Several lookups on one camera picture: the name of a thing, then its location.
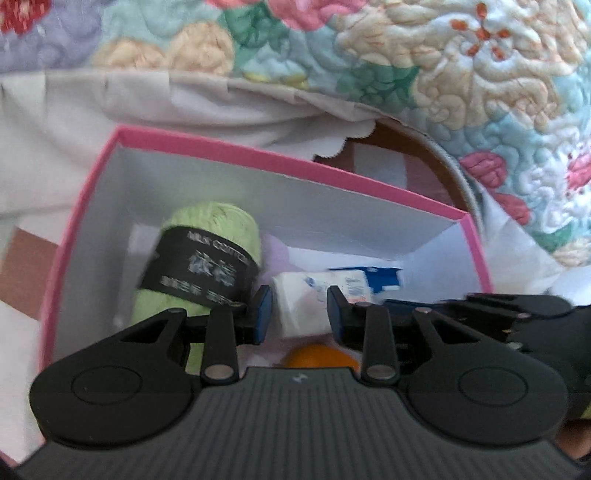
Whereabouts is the white tissue pack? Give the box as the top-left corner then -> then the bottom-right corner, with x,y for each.
271,270 -> 365,340

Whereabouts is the green yarn ball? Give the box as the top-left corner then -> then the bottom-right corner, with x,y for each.
131,199 -> 262,374

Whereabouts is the pink cardboard box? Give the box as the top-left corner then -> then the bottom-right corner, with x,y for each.
39,124 -> 494,444

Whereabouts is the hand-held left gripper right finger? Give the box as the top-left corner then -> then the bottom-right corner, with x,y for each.
327,286 -> 497,384

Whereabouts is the orange makeup sponge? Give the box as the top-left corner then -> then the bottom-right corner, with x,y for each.
284,344 -> 361,370

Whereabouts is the blue wet wipes pack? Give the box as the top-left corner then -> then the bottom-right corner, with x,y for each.
328,265 -> 404,305

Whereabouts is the floral quilt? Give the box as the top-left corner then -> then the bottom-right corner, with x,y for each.
0,0 -> 591,273

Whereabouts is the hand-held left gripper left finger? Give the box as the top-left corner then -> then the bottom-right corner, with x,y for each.
99,285 -> 272,384

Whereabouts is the purple plush toy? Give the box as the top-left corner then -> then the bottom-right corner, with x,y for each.
259,233 -> 301,278

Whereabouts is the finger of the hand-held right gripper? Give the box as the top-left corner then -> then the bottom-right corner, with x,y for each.
383,295 -> 509,324

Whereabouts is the checkered rug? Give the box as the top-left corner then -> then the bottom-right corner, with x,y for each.
0,117 -> 483,462

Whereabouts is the person's right forearm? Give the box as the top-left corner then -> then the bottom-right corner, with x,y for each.
556,411 -> 591,462

